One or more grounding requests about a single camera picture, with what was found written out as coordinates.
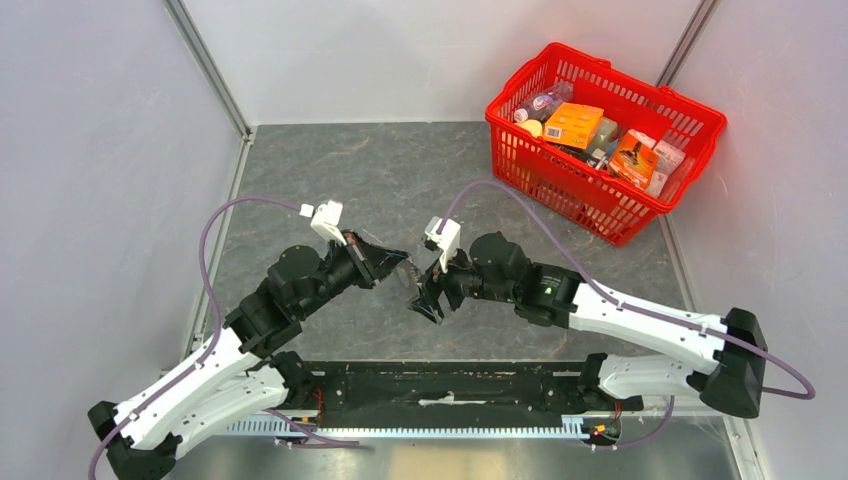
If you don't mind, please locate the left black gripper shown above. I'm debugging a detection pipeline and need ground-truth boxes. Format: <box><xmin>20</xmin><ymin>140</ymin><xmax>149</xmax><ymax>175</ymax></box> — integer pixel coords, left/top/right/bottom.
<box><xmin>296</xmin><ymin>228</ymin><xmax>409</xmax><ymax>318</ymax></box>

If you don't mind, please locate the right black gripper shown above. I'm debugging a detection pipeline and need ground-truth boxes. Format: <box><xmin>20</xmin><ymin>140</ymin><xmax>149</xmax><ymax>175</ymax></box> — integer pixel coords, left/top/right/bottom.
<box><xmin>405</xmin><ymin>238</ymin><xmax>517</xmax><ymax>325</ymax></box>

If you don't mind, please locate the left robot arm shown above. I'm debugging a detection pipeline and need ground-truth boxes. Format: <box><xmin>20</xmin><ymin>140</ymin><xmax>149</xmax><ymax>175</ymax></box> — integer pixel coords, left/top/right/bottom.
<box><xmin>88</xmin><ymin>230</ymin><xmax>411</xmax><ymax>479</ymax></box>

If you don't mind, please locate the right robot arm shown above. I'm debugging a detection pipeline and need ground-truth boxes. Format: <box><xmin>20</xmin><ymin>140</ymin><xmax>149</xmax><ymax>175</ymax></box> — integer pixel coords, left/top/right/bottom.
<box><xmin>409</xmin><ymin>232</ymin><xmax>767</xmax><ymax>419</ymax></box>

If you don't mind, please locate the round yellow lid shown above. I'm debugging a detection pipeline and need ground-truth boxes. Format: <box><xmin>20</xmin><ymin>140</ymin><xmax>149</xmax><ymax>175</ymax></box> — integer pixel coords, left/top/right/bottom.
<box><xmin>515</xmin><ymin>119</ymin><xmax>543</xmax><ymax>138</ymax></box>

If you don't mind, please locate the clear plastic bottle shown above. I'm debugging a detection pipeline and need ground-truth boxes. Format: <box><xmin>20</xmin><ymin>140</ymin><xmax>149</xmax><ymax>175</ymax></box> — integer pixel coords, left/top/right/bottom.
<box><xmin>512</xmin><ymin>81</ymin><xmax>574</xmax><ymax>123</ymax></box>

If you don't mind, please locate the orange cardboard box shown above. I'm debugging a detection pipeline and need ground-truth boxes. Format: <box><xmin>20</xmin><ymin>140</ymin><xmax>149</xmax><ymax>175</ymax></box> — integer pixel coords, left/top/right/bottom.
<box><xmin>542</xmin><ymin>103</ymin><xmax>604</xmax><ymax>149</ymax></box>

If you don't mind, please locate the red plastic shopping basket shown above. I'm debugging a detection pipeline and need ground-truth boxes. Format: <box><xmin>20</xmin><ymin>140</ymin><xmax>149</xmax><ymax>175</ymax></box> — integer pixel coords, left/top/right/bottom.
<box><xmin>484</xmin><ymin>42</ymin><xmax>728</xmax><ymax>248</ymax></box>

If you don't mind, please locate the orange white product box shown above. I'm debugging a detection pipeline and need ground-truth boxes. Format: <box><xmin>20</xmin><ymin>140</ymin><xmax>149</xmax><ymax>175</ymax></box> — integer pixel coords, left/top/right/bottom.
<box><xmin>607</xmin><ymin>129</ymin><xmax>658</xmax><ymax>190</ymax></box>

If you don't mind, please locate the white small box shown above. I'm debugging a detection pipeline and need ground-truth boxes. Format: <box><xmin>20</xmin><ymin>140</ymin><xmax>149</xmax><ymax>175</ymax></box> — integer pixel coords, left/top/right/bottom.
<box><xmin>646</xmin><ymin>140</ymin><xmax>685</xmax><ymax>198</ymax></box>

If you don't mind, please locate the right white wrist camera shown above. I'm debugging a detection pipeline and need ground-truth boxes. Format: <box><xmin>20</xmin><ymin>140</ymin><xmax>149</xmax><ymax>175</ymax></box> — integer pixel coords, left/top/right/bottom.
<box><xmin>424</xmin><ymin>216</ymin><xmax>461</xmax><ymax>273</ymax></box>

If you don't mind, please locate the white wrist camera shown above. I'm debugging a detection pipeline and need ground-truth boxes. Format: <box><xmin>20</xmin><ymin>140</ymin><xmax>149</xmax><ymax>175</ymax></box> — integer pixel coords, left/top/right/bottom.
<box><xmin>299</xmin><ymin>200</ymin><xmax>346</xmax><ymax>245</ymax></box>
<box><xmin>424</xmin><ymin>216</ymin><xmax>461</xmax><ymax>273</ymax></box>

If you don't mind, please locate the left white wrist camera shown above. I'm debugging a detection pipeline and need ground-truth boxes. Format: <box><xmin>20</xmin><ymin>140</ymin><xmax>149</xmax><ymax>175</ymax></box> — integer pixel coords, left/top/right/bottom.
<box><xmin>299</xmin><ymin>200</ymin><xmax>346</xmax><ymax>245</ymax></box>

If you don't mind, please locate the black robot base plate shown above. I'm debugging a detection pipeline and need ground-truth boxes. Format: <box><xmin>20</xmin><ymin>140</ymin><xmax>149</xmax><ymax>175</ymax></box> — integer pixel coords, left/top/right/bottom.
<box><xmin>280</xmin><ymin>361</ymin><xmax>645</xmax><ymax>428</ymax></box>

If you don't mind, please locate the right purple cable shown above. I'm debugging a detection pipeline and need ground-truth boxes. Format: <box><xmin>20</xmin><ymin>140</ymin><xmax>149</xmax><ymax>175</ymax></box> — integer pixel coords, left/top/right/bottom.
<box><xmin>437</xmin><ymin>180</ymin><xmax>817</xmax><ymax>401</ymax></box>

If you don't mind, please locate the slotted cable duct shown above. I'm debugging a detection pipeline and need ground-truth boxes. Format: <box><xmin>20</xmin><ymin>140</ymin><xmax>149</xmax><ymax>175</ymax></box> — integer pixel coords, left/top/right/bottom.
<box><xmin>220</xmin><ymin>414</ymin><xmax>593</xmax><ymax>441</ymax></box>

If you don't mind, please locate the left aluminium frame post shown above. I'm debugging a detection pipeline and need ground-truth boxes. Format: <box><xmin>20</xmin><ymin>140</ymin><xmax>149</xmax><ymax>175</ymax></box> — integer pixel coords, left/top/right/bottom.
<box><xmin>163</xmin><ymin>0</ymin><xmax>252</xmax><ymax>138</ymax></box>

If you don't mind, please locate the aluminium frame post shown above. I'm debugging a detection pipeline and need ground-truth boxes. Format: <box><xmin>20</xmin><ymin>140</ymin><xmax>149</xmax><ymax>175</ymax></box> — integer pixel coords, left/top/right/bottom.
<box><xmin>655</xmin><ymin>0</ymin><xmax>720</xmax><ymax>87</ymax></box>
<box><xmin>163</xmin><ymin>0</ymin><xmax>252</xmax><ymax>138</ymax></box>

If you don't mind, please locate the right aluminium frame post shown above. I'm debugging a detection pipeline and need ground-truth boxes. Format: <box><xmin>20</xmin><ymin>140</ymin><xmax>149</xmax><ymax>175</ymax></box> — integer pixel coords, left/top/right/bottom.
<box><xmin>655</xmin><ymin>0</ymin><xmax>720</xmax><ymax>87</ymax></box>

